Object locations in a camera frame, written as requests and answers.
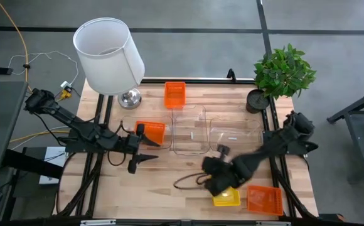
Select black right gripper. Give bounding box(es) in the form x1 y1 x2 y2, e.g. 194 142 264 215
202 144 242 197

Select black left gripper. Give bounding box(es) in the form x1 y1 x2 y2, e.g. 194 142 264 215
119 124 162 175

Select red plastic mesh basket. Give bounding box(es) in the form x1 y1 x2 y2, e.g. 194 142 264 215
134 121 167 146
164 81 186 110
247 185 284 217

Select yellow plastic mesh basket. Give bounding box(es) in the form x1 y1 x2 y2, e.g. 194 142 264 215
212 186 242 207

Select white box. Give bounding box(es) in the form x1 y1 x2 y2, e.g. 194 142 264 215
39 146 67 185

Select white shade silver table lamp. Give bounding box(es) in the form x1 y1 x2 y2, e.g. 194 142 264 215
72 17 146 110

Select black table clamp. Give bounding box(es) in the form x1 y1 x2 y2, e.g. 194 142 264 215
227 68 238 83

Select black desk crossbar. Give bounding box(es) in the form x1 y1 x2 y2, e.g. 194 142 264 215
1 149 64 180

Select green plant in black pot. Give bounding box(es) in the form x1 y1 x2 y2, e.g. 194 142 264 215
246 43 317 114

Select grey desk top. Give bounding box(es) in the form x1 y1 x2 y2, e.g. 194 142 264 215
0 80 29 173

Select black aluminium frame rails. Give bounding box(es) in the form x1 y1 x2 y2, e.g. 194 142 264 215
75 93 114 218
262 94 318 219

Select thin white cable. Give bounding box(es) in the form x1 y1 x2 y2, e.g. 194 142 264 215
8 50 80 86

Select yellow extension cable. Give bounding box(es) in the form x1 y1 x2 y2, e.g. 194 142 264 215
0 0 72 144

